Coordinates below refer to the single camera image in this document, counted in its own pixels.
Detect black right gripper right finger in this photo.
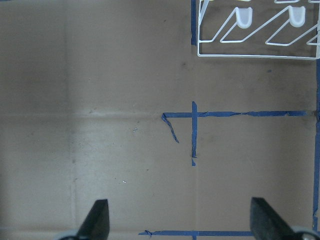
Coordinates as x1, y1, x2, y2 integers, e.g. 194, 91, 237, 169
250, 197, 295, 240

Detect white wire cup rack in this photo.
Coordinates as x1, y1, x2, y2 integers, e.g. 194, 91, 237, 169
195, 0, 320, 61

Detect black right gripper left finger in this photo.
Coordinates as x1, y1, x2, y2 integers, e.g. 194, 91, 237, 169
77, 199, 110, 240

